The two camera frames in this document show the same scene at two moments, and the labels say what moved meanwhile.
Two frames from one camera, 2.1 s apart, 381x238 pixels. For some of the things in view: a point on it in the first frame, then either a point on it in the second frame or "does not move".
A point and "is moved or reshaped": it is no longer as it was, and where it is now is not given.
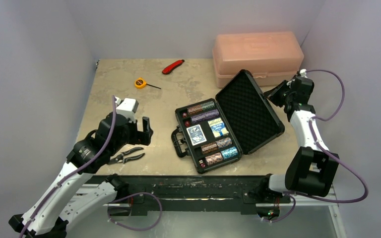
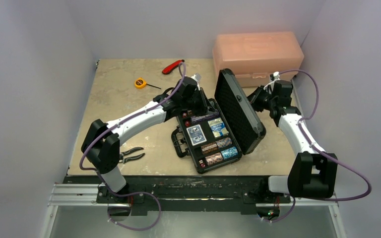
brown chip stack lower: [213, 158] does not move
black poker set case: [217, 132] is moved or reshaped
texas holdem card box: [218, 127] does not move
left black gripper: [143, 137] to [205, 105]
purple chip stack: [198, 118] does not move
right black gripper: [283, 92] to [256, 99]
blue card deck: [196, 135] does not move
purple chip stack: [212, 114] does not move
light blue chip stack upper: [223, 142] does not move
